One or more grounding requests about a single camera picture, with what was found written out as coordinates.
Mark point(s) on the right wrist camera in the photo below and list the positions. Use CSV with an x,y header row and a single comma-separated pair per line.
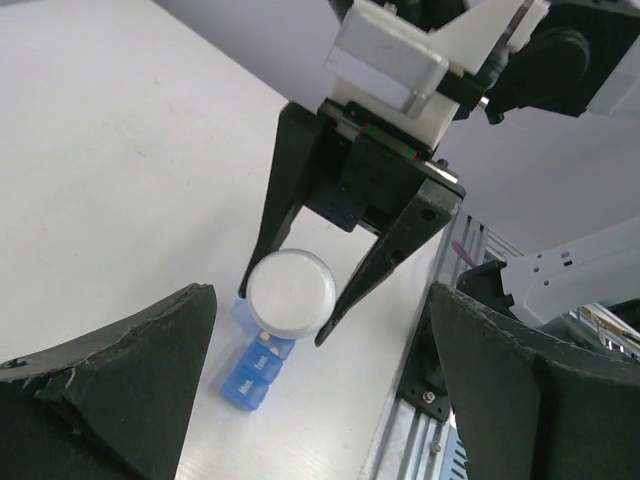
x,y
393,69

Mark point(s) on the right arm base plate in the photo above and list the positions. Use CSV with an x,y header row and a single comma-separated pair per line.
x,y
422,384

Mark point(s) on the white slotted cable duct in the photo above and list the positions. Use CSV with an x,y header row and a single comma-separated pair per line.
x,y
453,462

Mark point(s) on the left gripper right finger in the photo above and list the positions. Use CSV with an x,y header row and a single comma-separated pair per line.
x,y
529,405

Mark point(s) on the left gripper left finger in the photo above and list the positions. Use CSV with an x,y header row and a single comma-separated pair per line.
x,y
111,404

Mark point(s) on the white cap pill bottle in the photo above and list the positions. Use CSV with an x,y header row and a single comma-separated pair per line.
x,y
291,293

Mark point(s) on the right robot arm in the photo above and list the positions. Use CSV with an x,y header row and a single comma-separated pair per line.
x,y
582,56

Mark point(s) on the blue weekly pill organizer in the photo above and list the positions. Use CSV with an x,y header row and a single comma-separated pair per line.
x,y
256,368

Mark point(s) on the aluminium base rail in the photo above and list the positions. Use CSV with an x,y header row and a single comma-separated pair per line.
x,y
415,438

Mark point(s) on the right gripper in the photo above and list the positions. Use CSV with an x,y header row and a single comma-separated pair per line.
x,y
365,172

